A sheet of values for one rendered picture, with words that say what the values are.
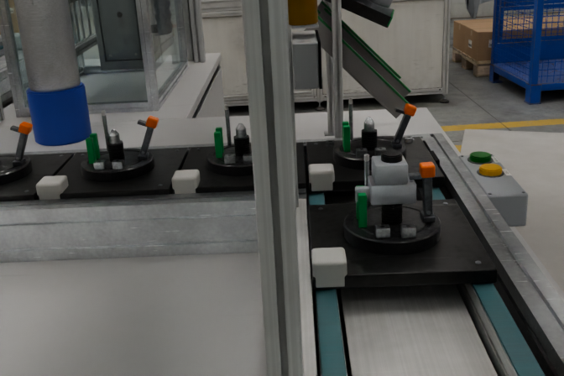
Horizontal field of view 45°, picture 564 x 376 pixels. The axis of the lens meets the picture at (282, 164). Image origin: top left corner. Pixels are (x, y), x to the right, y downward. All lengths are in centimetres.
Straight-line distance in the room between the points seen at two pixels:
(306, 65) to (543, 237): 55
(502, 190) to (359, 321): 42
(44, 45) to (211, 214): 88
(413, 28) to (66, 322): 456
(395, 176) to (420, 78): 453
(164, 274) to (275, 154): 70
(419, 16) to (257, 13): 493
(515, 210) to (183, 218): 57
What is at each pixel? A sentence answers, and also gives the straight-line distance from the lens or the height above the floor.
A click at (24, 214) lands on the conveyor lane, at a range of 127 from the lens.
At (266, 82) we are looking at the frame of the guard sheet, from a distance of 49.
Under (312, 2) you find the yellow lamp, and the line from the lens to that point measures 104.
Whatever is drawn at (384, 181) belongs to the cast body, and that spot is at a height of 106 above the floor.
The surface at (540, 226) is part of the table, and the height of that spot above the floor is 86.
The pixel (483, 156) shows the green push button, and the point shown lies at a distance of 134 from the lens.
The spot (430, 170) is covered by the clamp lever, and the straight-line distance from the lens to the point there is 97.
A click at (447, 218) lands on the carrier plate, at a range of 107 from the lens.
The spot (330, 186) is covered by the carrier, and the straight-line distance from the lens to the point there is 121.
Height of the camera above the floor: 141
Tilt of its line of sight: 20 degrees down
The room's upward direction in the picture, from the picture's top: 3 degrees counter-clockwise
